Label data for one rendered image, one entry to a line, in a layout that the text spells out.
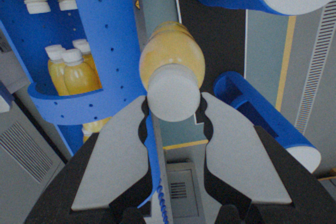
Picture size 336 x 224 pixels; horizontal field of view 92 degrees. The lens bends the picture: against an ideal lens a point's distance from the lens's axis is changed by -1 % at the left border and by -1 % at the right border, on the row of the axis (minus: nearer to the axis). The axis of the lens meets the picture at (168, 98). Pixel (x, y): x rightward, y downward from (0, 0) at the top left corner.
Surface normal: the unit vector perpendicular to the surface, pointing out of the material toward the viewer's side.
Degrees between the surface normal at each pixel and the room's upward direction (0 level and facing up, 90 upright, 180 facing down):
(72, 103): 7
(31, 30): 77
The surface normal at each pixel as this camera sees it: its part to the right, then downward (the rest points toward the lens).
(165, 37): -0.20, -0.72
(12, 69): 0.98, -0.18
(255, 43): 0.03, 0.51
